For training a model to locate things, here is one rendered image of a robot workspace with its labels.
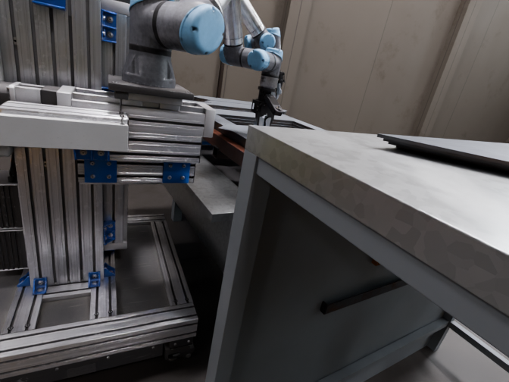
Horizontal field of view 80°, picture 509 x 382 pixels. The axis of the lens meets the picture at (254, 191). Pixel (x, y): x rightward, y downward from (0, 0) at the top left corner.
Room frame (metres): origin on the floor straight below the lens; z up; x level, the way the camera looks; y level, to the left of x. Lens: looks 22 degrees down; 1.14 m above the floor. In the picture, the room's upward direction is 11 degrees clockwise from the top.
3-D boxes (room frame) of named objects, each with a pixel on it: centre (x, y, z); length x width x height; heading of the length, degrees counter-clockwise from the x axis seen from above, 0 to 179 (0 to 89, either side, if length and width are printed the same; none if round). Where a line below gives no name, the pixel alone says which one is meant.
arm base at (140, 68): (0.94, 0.37, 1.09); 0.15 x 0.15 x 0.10
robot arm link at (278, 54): (1.38, 0.03, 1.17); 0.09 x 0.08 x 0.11; 156
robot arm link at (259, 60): (1.30, 0.08, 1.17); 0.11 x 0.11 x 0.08; 66
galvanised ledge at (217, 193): (1.46, 0.40, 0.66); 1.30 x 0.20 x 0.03; 34
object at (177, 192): (1.51, 0.34, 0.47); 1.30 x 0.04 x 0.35; 34
